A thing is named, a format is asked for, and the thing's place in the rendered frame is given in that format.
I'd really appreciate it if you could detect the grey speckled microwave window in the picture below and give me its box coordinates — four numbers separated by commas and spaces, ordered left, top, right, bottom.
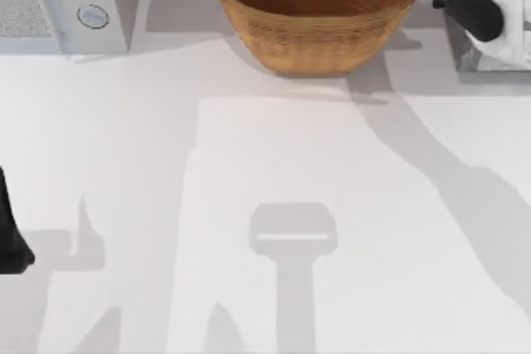
0, 0, 54, 38

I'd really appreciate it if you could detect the round grey microwave knob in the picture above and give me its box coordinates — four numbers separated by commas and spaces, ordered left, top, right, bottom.
76, 2, 110, 30

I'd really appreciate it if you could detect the pale microwave oven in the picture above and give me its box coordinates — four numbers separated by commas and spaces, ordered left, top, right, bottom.
0, 0, 144, 56

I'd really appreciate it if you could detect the brown woven basket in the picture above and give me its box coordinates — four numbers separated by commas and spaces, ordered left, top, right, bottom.
212, 0, 422, 78

